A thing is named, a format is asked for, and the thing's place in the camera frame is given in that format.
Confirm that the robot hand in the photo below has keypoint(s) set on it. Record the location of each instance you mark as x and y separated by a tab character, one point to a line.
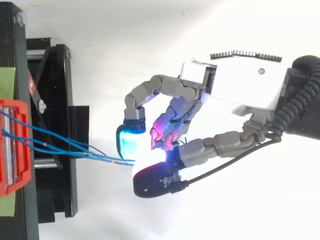
245	82

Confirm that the red bin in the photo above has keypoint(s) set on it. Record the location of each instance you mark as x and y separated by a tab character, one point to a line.
17	147

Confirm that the black stand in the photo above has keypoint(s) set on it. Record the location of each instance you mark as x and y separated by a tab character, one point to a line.
50	125

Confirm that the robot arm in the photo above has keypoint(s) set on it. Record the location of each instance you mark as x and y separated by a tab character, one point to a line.
308	120

